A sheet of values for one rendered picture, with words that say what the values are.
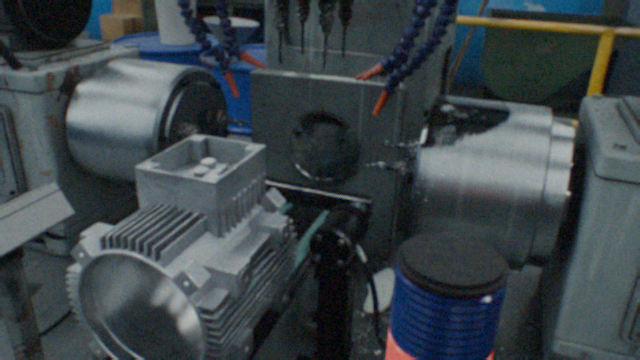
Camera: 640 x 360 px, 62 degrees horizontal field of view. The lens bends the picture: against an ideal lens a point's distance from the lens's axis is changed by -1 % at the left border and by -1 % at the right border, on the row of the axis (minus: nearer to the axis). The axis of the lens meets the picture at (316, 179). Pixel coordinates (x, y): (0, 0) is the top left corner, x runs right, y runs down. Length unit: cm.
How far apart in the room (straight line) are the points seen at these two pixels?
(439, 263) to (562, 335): 55
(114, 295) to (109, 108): 40
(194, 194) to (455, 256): 34
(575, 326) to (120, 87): 79
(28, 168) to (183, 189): 58
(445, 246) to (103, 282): 44
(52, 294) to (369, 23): 76
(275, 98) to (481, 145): 43
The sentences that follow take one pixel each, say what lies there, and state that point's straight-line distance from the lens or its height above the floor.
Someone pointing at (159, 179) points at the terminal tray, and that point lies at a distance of 59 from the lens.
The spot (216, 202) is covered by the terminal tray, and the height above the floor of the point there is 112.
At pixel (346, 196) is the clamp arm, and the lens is 79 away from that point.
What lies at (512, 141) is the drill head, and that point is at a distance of 76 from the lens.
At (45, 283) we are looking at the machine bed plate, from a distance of 108.
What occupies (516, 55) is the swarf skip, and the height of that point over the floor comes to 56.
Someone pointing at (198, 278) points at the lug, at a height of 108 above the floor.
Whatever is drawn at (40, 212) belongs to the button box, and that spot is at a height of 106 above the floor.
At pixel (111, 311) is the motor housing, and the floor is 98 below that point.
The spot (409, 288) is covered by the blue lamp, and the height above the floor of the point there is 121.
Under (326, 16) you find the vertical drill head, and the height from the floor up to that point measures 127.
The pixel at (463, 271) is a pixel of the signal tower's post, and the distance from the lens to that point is 29.
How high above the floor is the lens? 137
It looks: 24 degrees down
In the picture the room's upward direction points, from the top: 2 degrees clockwise
